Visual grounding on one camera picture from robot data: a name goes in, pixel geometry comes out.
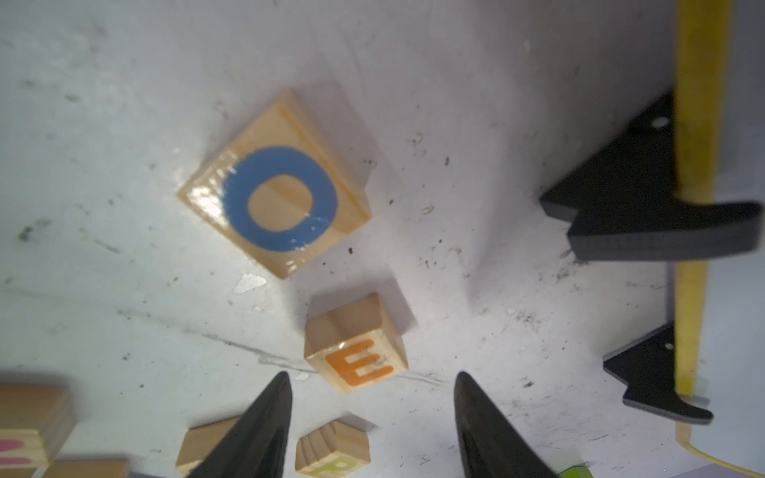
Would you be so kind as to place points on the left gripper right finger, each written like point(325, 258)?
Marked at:
point(489, 445)

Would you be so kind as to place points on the black whiteboard foot left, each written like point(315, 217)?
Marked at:
point(621, 203)

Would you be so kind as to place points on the whiteboard with PEAR text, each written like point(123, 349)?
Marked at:
point(719, 299)

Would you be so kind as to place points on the wooden E letter block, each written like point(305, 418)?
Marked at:
point(356, 346)

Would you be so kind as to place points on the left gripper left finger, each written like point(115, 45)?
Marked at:
point(256, 446)

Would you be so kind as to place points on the wooden F letter block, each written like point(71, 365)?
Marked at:
point(198, 443)

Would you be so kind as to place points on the black whiteboard foot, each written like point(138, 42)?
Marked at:
point(621, 203)
point(647, 368)

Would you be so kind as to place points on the green N letter block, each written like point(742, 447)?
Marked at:
point(578, 471)

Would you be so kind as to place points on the large wooden O block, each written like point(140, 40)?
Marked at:
point(280, 191)

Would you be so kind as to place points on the black whiteboard foot right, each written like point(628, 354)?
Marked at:
point(647, 368)

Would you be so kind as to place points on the red B letter block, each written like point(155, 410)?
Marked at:
point(36, 421)

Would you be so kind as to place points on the wooden P letter block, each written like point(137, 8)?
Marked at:
point(333, 450)

